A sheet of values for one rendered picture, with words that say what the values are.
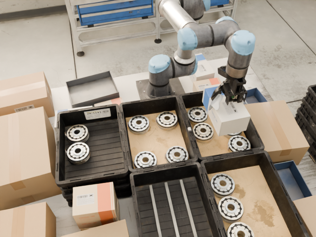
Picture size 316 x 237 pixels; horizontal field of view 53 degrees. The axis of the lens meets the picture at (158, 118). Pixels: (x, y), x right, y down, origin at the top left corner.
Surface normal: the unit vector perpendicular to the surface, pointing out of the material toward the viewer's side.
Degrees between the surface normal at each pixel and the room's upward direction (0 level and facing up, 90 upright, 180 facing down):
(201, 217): 0
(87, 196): 0
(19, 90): 0
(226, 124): 90
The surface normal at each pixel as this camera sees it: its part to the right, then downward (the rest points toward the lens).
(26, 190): 0.31, 0.72
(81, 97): -0.01, -0.64
